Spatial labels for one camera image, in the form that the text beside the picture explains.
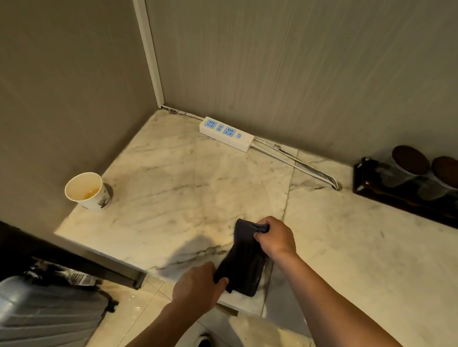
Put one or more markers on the person's right hand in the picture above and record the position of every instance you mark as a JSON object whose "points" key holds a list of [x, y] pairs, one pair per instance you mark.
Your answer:
{"points": [[277, 237]]}

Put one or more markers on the person's left hand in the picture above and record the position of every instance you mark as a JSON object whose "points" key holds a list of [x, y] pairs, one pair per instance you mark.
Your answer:
{"points": [[195, 286]]}

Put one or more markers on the person's right fingers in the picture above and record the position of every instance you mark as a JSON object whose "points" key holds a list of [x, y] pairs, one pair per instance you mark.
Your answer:
{"points": [[261, 230]]}

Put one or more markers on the person's left thumb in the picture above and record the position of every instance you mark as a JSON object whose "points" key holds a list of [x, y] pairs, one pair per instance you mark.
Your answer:
{"points": [[221, 284]]}

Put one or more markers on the dark cloth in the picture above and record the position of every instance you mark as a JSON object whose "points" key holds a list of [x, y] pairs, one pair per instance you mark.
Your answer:
{"points": [[245, 260]]}

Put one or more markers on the person's right forearm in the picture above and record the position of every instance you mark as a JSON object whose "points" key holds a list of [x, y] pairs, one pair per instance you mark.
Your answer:
{"points": [[344, 317]]}

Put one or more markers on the person's left forearm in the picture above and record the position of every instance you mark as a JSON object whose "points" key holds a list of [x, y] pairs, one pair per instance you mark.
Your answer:
{"points": [[159, 333]]}

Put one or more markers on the white blue power strip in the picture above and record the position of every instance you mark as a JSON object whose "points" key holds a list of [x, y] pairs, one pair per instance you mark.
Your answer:
{"points": [[226, 133]]}

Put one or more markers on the luggage tag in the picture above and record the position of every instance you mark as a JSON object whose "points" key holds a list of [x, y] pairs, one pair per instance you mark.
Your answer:
{"points": [[78, 277]]}

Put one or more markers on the dark wooden tray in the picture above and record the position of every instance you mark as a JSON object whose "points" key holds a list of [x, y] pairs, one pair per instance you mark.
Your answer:
{"points": [[406, 199]]}

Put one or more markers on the white paper cup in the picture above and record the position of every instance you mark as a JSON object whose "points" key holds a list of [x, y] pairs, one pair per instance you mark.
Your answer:
{"points": [[87, 191]]}

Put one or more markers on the grey ribbed suitcase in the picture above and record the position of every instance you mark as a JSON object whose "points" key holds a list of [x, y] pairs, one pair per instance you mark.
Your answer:
{"points": [[29, 309]]}

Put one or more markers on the white corner trim strip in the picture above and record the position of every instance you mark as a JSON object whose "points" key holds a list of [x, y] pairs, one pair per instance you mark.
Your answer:
{"points": [[145, 38]]}

